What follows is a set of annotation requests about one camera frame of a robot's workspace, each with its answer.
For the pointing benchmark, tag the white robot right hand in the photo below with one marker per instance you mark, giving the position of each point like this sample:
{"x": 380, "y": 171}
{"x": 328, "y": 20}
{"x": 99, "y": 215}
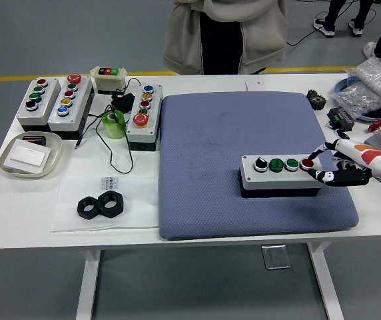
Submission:
{"x": 370, "y": 156}

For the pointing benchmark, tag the four-button control box with knob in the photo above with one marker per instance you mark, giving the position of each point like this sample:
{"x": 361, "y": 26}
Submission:
{"x": 277, "y": 180}

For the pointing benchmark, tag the five-button box, blue button end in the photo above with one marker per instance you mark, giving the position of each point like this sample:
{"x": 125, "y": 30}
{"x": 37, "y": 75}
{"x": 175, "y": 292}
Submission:
{"x": 155, "y": 106}

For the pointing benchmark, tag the five-button box, mushroom beside green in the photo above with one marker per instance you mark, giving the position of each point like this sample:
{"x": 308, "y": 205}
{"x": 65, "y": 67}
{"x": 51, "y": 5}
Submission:
{"x": 77, "y": 106}

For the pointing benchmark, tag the small red part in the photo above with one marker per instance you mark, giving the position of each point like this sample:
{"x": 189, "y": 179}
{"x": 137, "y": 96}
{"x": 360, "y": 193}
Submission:
{"x": 377, "y": 125}

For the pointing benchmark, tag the small black connector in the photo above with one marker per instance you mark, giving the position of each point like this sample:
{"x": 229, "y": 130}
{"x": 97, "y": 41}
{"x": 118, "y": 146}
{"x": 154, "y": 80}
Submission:
{"x": 342, "y": 135}

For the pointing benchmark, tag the black module with green connector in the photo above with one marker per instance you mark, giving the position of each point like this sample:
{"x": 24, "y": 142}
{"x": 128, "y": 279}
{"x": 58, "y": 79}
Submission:
{"x": 342, "y": 118}

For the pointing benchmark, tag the clear bag of washers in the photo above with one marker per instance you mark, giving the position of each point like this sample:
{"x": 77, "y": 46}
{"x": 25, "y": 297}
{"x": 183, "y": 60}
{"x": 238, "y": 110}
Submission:
{"x": 367, "y": 90}

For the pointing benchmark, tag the blue round plate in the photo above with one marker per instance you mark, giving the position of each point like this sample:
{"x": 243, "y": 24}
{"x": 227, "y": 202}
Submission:
{"x": 340, "y": 85}

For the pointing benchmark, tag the black gear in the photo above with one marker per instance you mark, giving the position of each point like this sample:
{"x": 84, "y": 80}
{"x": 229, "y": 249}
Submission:
{"x": 315, "y": 100}

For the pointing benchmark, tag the white table leg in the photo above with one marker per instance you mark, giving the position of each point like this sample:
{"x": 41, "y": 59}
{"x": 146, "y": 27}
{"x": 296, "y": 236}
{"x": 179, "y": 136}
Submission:
{"x": 327, "y": 286}
{"x": 87, "y": 290}

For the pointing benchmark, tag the silver floor plate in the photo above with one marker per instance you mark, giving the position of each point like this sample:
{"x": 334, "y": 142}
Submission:
{"x": 275, "y": 256}

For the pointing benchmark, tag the blue-grey quilted mat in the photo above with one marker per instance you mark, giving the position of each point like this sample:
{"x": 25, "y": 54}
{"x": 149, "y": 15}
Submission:
{"x": 210, "y": 166}

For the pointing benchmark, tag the clear printed plastic bag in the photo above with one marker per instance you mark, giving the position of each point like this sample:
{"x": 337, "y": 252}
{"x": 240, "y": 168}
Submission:
{"x": 137, "y": 206}

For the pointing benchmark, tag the black power adapter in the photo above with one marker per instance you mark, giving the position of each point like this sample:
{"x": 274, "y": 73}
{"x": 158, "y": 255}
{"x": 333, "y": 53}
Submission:
{"x": 124, "y": 101}

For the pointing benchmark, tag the green tape roll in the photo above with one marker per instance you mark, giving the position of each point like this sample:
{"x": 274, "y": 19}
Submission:
{"x": 114, "y": 130}

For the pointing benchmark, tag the large black hex nut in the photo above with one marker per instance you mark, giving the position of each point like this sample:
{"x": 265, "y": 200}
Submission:
{"x": 117, "y": 208}

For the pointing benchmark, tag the small black hex nut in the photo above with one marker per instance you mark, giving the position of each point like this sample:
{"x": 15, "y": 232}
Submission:
{"x": 81, "y": 210}

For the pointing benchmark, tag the white shallow tray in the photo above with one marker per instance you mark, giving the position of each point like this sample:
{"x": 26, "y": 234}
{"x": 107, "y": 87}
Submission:
{"x": 55, "y": 146}

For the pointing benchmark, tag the brown small block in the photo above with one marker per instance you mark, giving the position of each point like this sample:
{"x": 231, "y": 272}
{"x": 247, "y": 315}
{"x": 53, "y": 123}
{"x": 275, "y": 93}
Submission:
{"x": 34, "y": 138}

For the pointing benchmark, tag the white flat panel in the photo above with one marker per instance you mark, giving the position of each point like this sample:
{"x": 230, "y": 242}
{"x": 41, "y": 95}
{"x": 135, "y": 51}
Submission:
{"x": 27, "y": 155}

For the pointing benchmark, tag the cream switch box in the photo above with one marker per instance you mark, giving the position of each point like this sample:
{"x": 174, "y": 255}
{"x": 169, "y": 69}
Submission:
{"x": 107, "y": 80}

